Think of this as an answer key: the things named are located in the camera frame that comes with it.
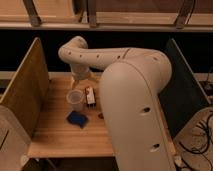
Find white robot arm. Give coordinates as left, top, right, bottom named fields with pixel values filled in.
left=58, top=36, right=176, bottom=171

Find translucent ceramic cup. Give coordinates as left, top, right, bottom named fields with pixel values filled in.
left=66, top=89, right=84, bottom=111

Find wooden left side panel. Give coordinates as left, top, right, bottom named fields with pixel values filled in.
left=0, top=37, right=49, bottom=141

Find dark right side panel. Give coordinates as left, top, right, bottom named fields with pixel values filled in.
left=159, top=39, right=211, bottom=140

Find wooden shelf rail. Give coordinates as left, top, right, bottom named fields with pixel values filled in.
left=0, top=0, right=213, bottom=32

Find black cables on floor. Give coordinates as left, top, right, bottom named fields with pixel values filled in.
left=178, top=111, right=213, bottom=171

